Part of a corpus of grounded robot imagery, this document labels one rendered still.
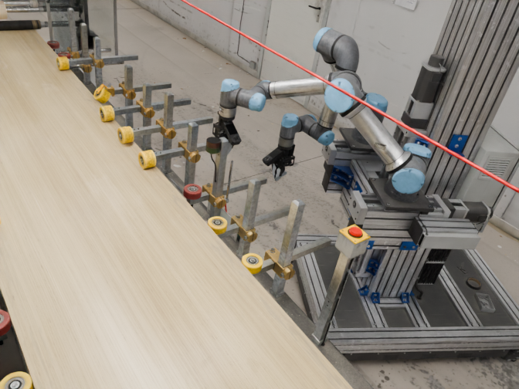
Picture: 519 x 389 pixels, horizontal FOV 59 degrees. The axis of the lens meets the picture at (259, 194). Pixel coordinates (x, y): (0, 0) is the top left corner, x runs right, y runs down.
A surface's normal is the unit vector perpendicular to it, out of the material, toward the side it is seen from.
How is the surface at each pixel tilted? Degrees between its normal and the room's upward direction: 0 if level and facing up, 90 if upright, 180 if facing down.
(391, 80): 90
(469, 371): 0
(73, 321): 0
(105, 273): 0
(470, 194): 90
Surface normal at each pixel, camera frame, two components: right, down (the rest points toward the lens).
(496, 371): 0.15, -0.81
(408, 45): -0.78, 0.25
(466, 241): 0.13, 0.58
